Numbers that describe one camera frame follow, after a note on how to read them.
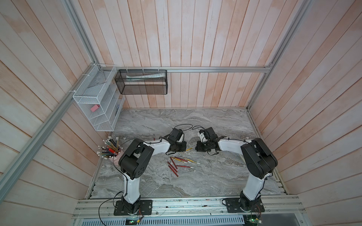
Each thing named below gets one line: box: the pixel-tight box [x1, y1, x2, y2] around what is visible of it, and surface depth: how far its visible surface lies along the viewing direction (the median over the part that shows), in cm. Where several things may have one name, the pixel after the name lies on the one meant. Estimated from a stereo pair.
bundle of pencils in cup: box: [97, 136, 124, 160], surface depth 83 cm
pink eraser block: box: [90, 104, 101, 113], surface depth 84 cm
